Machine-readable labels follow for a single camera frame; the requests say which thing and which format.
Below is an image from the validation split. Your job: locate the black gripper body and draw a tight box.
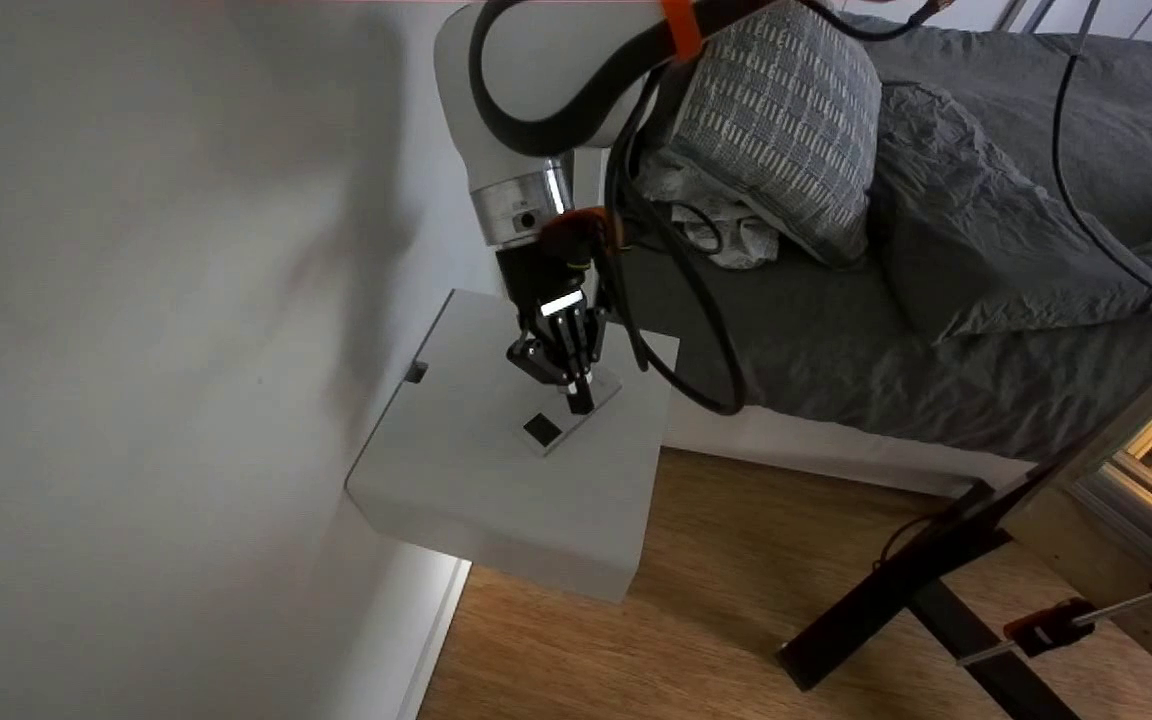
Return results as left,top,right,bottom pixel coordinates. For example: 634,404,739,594
494,240,606,333

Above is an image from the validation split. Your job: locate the white floating nightstand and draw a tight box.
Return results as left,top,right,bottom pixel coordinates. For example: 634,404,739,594
339,284,684,610

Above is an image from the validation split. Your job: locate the crumpled white cloth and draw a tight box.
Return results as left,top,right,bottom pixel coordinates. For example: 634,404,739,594
630,145,787,274

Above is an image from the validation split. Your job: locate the grey bed sheet mattress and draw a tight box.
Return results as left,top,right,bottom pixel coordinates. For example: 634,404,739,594
598,217,1152,464

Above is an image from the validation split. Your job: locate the grey plaid patterned pillow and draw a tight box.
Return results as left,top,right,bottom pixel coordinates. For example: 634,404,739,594
652,0,890,269

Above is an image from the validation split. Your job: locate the black stand base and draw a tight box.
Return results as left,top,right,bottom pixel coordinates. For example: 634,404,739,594
775,477,1089,720

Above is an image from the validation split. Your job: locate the dark grey wrinkled pillow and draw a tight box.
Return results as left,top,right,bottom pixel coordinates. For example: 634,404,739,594
867,76,1152,345

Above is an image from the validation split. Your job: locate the red black clamp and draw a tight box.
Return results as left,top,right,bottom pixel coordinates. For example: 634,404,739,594
1002,597,1106,661

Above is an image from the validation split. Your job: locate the beige framed lit cabinet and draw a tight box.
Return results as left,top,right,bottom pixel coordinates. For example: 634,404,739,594
1002,324,1152,712

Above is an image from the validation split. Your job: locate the dark grey duvet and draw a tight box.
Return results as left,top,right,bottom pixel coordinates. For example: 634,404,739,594
841,9,1152,253

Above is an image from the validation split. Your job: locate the white slatted headboard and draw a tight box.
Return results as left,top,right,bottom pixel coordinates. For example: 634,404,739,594
841,0,1152,48

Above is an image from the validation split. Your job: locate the black looped cable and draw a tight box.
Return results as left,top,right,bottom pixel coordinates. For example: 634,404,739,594
598,64,752,419

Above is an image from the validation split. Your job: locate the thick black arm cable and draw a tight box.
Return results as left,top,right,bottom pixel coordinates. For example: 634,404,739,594
468,0,673,162

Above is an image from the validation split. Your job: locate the white bed side rail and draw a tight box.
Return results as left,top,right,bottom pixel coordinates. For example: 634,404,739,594
660,386,1042,502

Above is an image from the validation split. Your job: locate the orange cable strap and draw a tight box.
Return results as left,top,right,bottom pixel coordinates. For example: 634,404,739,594
652,0,717,64

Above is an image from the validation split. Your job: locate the thin black cable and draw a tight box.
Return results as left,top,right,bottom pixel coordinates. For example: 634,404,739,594
1045,0,1152,321

